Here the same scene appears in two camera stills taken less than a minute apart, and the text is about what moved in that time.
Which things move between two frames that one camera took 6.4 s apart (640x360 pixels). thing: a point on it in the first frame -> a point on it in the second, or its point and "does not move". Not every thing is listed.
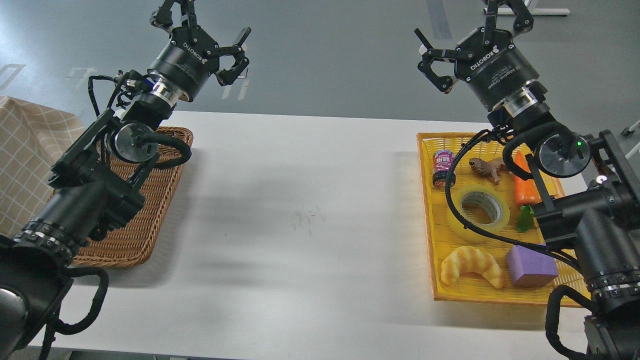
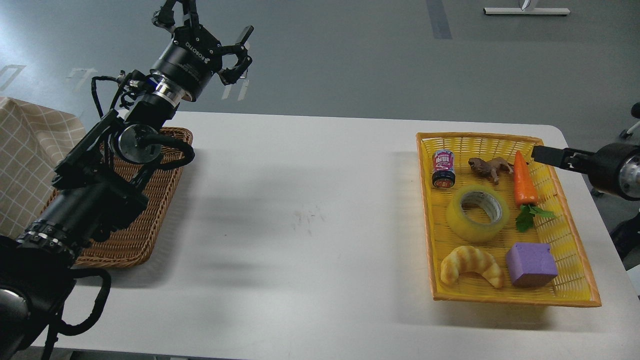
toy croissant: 471,259 does not move
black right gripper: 487,59 -> 603,167
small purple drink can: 443,160 does not move
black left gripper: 189,57 does not move
